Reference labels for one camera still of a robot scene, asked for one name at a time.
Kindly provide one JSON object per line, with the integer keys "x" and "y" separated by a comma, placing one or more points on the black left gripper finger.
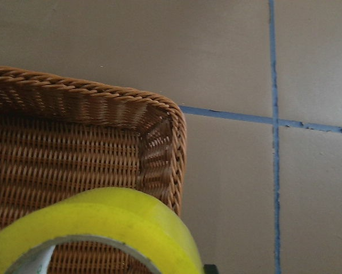
{"x": 210, "y": 269}

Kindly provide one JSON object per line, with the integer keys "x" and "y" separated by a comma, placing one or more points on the yellow packing tape roll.
{"x": 132, "y": 221}

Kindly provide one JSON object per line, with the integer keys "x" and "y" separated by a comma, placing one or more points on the brown wicker basket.
{"x": 63, "y": 136}

